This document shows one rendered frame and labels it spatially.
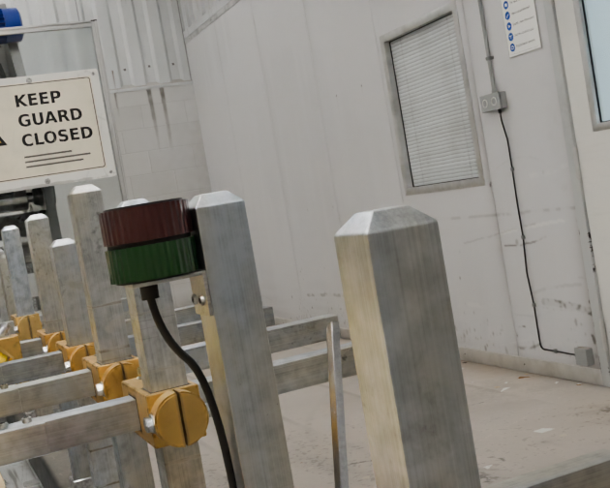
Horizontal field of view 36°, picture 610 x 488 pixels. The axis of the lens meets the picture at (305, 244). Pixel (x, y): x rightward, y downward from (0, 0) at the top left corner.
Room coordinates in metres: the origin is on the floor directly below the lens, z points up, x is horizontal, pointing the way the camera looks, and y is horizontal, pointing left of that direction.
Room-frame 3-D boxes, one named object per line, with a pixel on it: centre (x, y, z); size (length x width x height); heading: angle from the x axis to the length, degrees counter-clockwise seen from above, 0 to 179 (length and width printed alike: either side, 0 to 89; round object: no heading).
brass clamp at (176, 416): (0.90, 0.16, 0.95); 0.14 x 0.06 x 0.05; 22
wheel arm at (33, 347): (1.66, 0.34, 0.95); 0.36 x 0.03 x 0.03; 112
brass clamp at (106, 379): (1.14, 0.25, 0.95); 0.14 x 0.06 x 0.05; 22
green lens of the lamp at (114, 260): (0.63, 0.10, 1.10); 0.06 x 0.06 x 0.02
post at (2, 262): (2.27, 0.71, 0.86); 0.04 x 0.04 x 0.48; 22
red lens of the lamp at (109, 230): (0.63, 0.10, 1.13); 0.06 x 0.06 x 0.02
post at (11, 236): (2.04, 0.62, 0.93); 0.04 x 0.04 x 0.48; 22
